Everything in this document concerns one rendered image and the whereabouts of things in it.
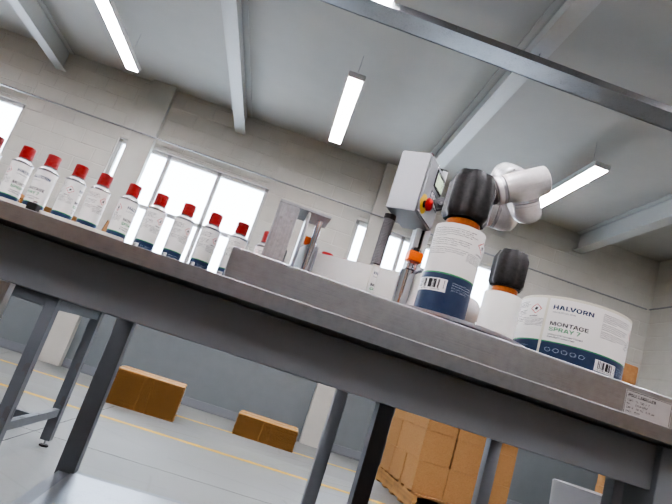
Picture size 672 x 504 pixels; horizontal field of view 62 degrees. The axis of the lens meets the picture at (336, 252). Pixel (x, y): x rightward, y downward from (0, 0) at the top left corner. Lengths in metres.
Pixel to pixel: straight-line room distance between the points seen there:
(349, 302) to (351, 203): 6.61
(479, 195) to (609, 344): 0.35
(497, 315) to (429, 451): 3.71
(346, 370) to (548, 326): 0.49
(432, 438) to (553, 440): 4.17
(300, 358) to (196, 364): 6.31
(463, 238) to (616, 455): 0.38
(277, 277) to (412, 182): 0.99
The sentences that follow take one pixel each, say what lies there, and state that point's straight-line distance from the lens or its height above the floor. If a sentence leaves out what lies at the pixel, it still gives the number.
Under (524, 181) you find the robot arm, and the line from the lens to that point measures 1.68.
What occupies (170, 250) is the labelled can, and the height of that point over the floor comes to 0.95.
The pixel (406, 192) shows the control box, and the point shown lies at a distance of 1.66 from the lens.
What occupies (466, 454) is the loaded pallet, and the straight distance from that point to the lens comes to 5.08.
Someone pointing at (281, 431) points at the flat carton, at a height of 0.16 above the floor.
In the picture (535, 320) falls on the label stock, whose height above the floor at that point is 0.97.
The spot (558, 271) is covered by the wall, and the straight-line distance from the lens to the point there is 8.09.
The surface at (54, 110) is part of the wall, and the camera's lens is 8.07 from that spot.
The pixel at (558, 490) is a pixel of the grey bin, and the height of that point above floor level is 0.57.
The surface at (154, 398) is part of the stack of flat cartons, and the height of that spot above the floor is 0.15.
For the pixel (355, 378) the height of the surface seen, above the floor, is 0.77.
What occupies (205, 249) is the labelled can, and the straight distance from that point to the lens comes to 1.50.
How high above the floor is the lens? 0.75
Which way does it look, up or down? 13 degrees up
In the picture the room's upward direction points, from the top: 18 degrees clockwise
